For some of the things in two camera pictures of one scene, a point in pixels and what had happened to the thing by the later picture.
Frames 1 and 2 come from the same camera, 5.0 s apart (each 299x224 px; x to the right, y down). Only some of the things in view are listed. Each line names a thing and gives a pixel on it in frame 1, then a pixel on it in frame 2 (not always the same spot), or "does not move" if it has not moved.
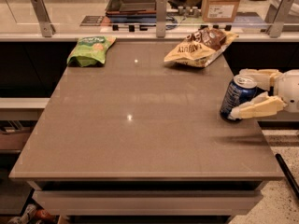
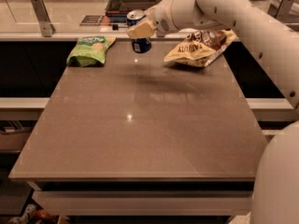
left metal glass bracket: [47, 28] does not move
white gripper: [290, 90] → [160, 20]
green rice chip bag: [91, 49] does not move
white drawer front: [148, 203] does not move
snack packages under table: [35, 215] does not move
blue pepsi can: [241, 89] → [138, 45]
